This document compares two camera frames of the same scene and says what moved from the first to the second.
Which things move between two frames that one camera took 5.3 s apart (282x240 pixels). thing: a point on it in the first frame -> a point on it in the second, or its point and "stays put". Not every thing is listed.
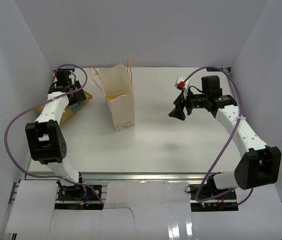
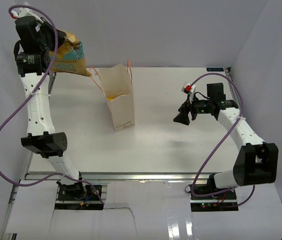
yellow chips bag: [72, 109] -> [69, 57]
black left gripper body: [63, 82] -> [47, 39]
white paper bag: [118, 92] stays put
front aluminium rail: [133, 177] stays put
